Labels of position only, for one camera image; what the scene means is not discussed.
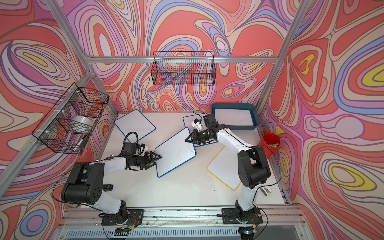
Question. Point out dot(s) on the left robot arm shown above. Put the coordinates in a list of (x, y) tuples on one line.
[(85, 183)]

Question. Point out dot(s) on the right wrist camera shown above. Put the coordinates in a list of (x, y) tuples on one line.
[(197, 124)]

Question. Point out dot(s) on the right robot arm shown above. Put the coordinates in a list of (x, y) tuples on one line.
[(252, 167)]

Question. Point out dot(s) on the teal plastic storage box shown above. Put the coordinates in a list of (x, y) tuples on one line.
[(239, 106)]

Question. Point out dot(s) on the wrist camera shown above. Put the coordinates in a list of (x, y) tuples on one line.
[(197, 124), (134, 149)]

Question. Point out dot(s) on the black wire basket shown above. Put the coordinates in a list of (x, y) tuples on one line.
[(68, 127), (184, 68)]

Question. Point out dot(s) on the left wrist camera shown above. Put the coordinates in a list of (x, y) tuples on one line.
[(134, 149)]

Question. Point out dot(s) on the left black wire basket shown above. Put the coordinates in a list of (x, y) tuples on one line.
[(68, 127)]

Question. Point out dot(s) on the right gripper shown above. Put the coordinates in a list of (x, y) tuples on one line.
[(195, 138)]

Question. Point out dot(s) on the red plastic cup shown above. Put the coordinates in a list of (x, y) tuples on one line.
[(268, 139)]

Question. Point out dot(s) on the marker in left basket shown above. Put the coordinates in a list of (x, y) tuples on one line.
[(80, 145)]

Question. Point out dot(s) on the white whiteboard eraser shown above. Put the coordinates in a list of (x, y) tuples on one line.
[(266, 190)]

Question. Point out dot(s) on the silver tape roll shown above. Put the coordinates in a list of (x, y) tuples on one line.
[(83, 121)]

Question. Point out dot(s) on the blue whiteboard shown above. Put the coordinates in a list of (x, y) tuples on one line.
[(234, 117), (135, 121), (174, 152), (190, 119)]

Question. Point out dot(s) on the yellow framed whiteboard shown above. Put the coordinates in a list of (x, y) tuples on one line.
[(224, 167)]

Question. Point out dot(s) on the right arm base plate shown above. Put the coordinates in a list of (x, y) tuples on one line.
[(231, 216)]

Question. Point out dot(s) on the back black wire basket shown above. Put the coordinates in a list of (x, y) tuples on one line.
[(184, 68)]

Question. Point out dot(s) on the green circuit board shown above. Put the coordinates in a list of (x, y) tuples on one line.
[(122, 232)]

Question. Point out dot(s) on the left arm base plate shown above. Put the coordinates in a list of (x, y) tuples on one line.
[(132, 217)]

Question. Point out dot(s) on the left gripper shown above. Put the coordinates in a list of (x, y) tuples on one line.
[(151, 154)]

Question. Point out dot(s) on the green marker in cup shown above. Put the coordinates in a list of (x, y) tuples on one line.
[(273, 145)]

